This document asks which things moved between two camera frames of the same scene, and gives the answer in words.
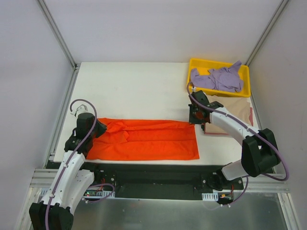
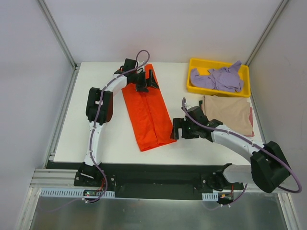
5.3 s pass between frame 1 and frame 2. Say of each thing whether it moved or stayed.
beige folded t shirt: stayed
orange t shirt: moved
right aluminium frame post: stayed
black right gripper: moved
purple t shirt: stayed
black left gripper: moved
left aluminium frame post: stayed
